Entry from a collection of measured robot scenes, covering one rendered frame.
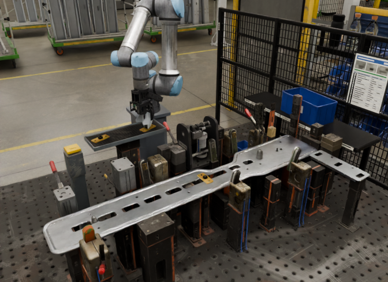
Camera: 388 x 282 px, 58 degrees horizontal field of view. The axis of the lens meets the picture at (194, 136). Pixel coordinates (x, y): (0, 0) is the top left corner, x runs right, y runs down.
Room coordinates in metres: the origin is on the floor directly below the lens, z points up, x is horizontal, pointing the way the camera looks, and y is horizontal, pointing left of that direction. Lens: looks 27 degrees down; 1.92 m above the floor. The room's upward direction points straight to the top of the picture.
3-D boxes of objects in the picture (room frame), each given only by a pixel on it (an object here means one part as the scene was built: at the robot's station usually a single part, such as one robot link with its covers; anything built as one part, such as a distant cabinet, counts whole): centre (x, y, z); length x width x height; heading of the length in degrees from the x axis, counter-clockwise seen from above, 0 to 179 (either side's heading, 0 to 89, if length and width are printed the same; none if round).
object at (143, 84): (1.55, 0.24, 1.40); 0.08 x 0.08 x 0.05
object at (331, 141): (1.67, -0.74, 0.88); 0.08 x 0.08 x 0.36; 34
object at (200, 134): (1.59, -0.02, 0.94); 0.18 x 0.13 x 0.49; 124
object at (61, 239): (1.35, -0.04, 1.00); 1.38 x 0.22 x 0.02; 124
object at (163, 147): (1.49, 0.15, 0.90); 0.05 x 0.05 x 0.40; 34
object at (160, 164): (1.41, 0.17, 0.89); 0.13 x 0.11 x 0.38; 34
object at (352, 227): (1.39, -0.78, 0.84); 0.11 x 0.06 x 0.29; 34
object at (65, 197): (1.17, 0.53, 0.88); 0.11 x 0.10 x 0.36; 34
